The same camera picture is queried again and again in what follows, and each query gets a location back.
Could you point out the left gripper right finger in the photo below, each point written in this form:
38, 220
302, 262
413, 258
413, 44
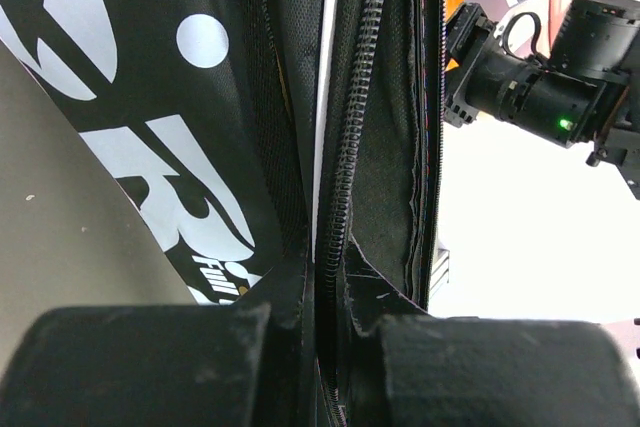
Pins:
407, 368

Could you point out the white badminton racket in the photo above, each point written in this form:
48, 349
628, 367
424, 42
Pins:
324, 78

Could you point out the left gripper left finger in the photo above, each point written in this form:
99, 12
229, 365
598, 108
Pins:
250, 363

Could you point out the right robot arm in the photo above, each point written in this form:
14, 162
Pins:
586, 90

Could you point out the black sport racket bag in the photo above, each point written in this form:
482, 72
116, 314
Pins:
203, 111

